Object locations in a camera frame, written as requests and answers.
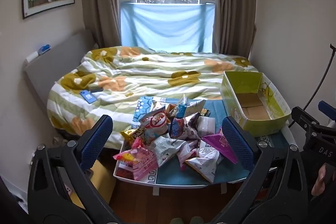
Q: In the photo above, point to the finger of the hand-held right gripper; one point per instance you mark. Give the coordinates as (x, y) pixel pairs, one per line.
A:
(328, 109)
(305, 121)

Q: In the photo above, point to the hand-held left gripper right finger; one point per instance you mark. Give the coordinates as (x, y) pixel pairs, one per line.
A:
(236, 145)

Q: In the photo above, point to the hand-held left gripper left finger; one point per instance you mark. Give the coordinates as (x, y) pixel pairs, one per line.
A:
(97, 140)

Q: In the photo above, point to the magenta snack packet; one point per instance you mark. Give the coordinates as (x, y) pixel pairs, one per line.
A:
(220, 145)

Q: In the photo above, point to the silver snack packet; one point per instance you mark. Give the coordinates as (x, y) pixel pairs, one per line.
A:
(207, 163)

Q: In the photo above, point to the white translucent packet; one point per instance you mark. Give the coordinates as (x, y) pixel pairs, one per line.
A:
(207, 125)

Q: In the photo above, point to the gold snack packet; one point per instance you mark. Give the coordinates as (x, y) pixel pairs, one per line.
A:
(132, 134)

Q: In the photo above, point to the green yellow cardboard box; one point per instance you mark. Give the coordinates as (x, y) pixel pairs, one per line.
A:
(252, 106)

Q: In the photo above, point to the dark green snack packet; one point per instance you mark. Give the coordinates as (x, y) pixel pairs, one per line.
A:
(205, 112)

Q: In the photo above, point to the pale pink snack packet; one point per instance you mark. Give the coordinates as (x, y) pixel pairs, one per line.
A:
(187, 153)

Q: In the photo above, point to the cream snack packet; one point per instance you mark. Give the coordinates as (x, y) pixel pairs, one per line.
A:
(195, 107)

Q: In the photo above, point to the monkey print snack packet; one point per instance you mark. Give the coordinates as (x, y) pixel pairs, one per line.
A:
(181, 128)

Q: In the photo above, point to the white and light blue snack packet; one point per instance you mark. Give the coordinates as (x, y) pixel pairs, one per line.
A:
(155, 121)

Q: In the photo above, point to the grey snack packet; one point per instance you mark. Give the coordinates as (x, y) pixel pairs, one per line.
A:
(165, 148)

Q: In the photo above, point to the orange snack packet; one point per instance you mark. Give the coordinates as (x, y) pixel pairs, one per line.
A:
(170, 109)

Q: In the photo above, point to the person's right hand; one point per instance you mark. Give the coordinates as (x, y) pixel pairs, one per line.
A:
(319, 179)

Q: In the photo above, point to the yellow box on floor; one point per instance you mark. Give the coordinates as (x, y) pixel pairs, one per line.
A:
(102, 182)

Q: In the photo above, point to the blue card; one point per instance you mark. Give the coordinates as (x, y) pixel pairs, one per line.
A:
(88, 96)

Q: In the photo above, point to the small black item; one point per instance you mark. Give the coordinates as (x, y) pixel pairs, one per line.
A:
(96, 89)

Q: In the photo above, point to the blue patterned tray table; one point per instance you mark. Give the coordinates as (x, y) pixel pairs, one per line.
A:
(155, 190)

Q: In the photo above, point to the green slipper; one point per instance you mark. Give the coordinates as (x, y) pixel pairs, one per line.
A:
(177, 220)
(198, 220)

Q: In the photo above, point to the grey headboard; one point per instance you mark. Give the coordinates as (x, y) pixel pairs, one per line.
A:
(57, 61)

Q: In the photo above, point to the floral striped blanket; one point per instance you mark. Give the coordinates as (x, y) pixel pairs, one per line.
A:
(157, 69)

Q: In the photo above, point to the small blue plastic item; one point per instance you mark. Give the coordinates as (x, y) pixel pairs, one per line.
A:
(44, 49)

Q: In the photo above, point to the small white box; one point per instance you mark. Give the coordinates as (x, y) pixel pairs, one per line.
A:
(32, 57)

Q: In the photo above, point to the beige curtain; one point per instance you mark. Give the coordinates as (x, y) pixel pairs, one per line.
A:
(233, 16)
(105, 3)

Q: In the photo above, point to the light blue cloth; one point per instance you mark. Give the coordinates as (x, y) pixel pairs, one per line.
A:
(168, 27)

